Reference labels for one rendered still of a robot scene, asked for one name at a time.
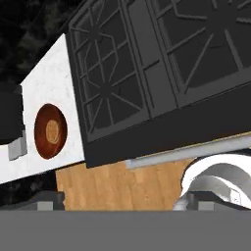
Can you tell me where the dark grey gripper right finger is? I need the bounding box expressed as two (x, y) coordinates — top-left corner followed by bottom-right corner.
(186, 190), (251, 212)

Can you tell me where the white round ring-shaped thing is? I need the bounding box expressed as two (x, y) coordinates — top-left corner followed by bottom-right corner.
(173, 153), (251, 212)

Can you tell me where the brown bowl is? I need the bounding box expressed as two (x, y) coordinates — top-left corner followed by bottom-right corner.
(33, 103), (69, 161)

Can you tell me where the light wooden cupboard front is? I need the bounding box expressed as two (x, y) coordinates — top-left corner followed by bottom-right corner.
(55, 158), (198, 212)

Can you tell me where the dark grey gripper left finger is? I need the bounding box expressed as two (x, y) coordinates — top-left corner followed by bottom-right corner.
(0, 190), (66, 212)

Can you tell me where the grey bar handle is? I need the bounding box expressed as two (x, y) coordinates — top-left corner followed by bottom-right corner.
(125, 135), (251, 171)

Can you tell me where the tan round waffle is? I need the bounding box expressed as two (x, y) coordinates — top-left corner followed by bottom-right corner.
(45, 120), (61, 145)

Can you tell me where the black microwave oven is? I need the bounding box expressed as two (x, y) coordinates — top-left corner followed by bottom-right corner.
(0, 82), (28, 162)

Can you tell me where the black hob with grates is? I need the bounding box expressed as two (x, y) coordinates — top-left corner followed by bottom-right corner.
(65, 0), (251, 170)

